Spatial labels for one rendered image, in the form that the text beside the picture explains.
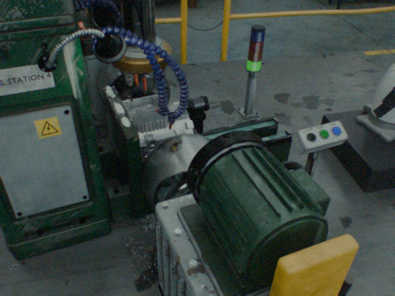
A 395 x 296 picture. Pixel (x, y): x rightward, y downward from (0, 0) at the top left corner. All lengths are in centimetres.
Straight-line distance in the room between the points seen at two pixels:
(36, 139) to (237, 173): 54
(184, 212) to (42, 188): 44
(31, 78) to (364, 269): 107
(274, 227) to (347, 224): 84
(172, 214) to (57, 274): 51
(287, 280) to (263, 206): 12
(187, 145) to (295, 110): 99
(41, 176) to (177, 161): 36
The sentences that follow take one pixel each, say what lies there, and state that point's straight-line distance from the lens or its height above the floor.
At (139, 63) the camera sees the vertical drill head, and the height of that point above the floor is 133.
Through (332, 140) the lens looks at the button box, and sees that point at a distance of 135.
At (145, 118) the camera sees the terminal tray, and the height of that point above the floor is 113.
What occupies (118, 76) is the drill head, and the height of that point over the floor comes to 114.
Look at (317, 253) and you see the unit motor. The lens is 60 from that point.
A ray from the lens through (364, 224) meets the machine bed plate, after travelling 146.
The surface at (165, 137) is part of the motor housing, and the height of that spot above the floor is 106.
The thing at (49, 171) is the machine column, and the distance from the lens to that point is 110.
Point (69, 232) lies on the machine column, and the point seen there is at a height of 87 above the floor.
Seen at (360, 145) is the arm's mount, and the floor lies 91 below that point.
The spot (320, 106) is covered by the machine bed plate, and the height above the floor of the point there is 80.
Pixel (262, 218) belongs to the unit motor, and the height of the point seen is 134.
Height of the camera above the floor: 181
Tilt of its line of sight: 38 degrees down
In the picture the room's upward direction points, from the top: 2 degrees clockwise
